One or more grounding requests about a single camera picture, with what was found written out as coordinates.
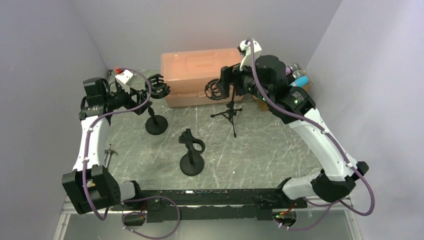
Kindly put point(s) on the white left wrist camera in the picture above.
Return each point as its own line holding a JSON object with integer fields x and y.
{"x": 124, "y": 77}

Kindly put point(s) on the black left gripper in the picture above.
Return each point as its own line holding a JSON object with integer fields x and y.
{"x": 137, "y": 100}

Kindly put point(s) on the pink plastic storage box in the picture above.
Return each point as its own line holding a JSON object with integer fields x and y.
{"x": 188, "y": 72}

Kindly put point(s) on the black tripod shock mount stand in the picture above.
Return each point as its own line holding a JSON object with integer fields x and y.
{"x": 213, "y": 93}

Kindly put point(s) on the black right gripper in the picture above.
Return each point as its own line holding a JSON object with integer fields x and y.
{"x": 226, "y": 80}

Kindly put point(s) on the blue plastic microphone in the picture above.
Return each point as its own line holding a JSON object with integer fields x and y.
{"x": 300, "y": 82}

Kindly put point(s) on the black glitter microphone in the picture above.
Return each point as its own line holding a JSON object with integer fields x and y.
{"x": 297, "y": 74}

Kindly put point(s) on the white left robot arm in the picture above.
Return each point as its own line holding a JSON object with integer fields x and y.
{"x": 90, "y": 186}

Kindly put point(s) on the grey metal hammer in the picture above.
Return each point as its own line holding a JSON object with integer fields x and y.
{"x": 109, "y": 152}

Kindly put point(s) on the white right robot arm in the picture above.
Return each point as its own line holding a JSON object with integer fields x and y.
{"x": 296, "y": 108}

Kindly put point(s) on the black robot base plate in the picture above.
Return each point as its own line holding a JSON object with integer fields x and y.
{"x": 211, "y": 204}

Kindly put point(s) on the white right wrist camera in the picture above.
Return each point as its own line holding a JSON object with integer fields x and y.
{"x": 250, "y": 50}

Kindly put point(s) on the brown cardboard box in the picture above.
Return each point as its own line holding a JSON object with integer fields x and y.
{"x": 262, "y": 104}

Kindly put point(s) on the black clip round-base stand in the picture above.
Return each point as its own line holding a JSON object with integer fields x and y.
{"x": 192, "y": 163}

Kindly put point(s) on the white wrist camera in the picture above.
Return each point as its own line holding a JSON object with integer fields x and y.
{"x": 124, "y": 77}
{"x": 250, "y": 50}

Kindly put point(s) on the purple glitter microphone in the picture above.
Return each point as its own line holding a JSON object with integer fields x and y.
{"x": 292, "y": 67}

